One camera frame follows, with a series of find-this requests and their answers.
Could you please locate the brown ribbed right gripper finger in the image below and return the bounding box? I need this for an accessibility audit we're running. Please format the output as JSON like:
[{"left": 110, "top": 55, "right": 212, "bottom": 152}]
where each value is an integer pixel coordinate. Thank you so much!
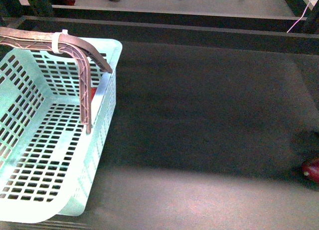
[{"left": 0, "top": 27, "right": 113, "bottom": 74}]

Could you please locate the brown ribbed left gripper finger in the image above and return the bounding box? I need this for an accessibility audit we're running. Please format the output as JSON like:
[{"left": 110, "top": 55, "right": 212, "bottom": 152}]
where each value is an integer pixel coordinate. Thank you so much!
[{"left": 0, "top": 38, "right": 92, "bottom": 134}]

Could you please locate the red yellow apple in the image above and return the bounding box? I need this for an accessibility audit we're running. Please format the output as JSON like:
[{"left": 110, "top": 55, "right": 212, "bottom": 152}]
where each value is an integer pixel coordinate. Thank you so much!
[{"left": 90, "top": 88, "right": 97, "bottom": 101}]

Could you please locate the light blue plastic basket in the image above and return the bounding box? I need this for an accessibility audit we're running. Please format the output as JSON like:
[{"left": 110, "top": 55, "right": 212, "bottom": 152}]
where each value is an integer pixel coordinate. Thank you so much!
[{"left": 0, "top": 47, "right": 116, "bottom": 223}]

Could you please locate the dark red apple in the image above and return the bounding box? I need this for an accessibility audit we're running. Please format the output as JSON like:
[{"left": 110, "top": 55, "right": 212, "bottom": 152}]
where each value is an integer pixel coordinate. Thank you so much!
[{"left": 302, "top": 158, "right": 319, "bottom": 183}]

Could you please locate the black metal shelf frame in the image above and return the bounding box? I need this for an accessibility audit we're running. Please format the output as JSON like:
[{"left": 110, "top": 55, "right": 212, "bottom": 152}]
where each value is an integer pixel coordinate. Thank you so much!
[{"left": 0, "top": 0, "right": 319, "bottom": 34}]

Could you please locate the white cable tie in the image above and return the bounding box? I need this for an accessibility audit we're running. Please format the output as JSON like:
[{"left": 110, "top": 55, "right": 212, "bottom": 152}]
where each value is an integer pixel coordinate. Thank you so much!
[{"left": 51, "top": 29, "right": 68, "bottom": 54}]

